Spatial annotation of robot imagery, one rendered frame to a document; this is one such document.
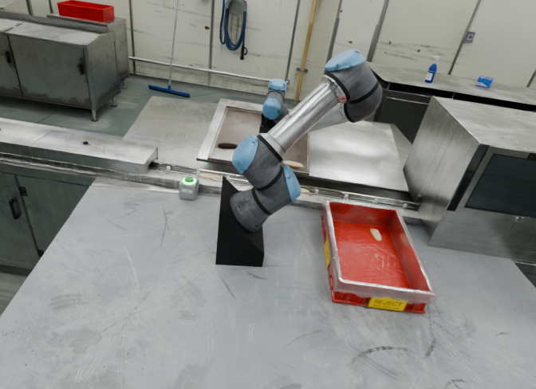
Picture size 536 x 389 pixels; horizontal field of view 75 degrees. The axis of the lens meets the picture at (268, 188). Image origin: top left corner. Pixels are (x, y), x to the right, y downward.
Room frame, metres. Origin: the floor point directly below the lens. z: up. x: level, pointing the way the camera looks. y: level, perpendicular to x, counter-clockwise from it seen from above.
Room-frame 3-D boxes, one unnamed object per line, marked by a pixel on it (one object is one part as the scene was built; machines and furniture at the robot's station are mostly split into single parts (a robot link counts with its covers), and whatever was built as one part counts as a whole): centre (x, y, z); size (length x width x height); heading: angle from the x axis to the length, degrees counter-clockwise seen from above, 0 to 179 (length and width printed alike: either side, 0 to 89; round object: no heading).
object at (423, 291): (1.03, -0.42, 0.87); 0.49 x 0.34 x 0.10; 2
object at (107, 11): (4.41, 2.44, 0.93); 0.51 x 0.36 x 0.13; 95
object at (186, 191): (1.26, 0.34, 0.84); 0.08 x 0.08 x 0.11; 1
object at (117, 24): (4.41, 2.44, 0.44); 0.70 x 0.55 x 0.87; 91
